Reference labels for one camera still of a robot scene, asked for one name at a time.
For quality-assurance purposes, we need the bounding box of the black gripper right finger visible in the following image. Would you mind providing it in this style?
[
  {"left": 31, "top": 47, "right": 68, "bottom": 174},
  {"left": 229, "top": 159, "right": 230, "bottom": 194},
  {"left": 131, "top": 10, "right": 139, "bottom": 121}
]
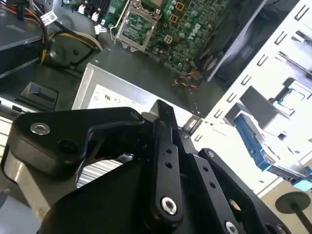
[{"left": 173, "top": 113, "right": 293, "bottom": 234}]

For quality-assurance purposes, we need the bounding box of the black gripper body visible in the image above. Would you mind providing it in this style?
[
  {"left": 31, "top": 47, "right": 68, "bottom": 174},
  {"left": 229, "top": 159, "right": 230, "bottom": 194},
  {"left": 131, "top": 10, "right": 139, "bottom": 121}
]
[{"left": 39, "top": 158, "right": 220, "bottom": 234}]

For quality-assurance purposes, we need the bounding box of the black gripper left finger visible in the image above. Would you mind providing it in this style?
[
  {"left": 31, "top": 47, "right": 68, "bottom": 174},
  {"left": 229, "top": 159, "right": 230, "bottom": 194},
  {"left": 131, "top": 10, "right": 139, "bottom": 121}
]
[{"left": 0, "top": 99, "right": 185, "bottom": 231}]

